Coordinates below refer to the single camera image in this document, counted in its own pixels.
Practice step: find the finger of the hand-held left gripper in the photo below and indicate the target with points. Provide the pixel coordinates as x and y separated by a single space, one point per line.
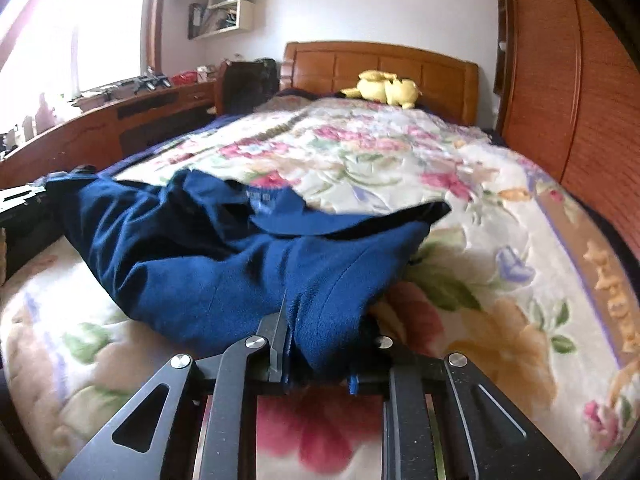
15 199

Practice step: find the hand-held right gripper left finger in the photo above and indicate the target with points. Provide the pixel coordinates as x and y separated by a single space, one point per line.
279 347

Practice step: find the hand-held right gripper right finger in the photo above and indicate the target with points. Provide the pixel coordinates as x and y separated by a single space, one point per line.
354 386

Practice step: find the blue coat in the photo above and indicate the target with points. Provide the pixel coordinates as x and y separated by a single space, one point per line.
210 260

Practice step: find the black clothes pile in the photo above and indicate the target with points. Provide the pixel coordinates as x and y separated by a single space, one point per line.
27 240

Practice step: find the long wooden cabinet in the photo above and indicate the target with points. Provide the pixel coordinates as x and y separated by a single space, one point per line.
100 127

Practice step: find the floral blanket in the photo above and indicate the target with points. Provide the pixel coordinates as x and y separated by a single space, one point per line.
500 240

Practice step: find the red basket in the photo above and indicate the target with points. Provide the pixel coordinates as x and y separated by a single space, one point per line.
185 78

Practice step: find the dark garment on chair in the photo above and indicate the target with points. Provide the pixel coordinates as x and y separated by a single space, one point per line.
252 85

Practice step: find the yellow plush toy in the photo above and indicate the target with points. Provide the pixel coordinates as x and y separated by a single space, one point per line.
387 89

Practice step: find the wooden bed headboard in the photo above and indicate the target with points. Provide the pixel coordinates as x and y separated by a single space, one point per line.
330 67

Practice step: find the wooden wardrobe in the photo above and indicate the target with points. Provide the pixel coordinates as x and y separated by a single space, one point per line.
575 85

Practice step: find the white wall shelf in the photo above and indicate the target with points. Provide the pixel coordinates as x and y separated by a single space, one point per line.
230 7

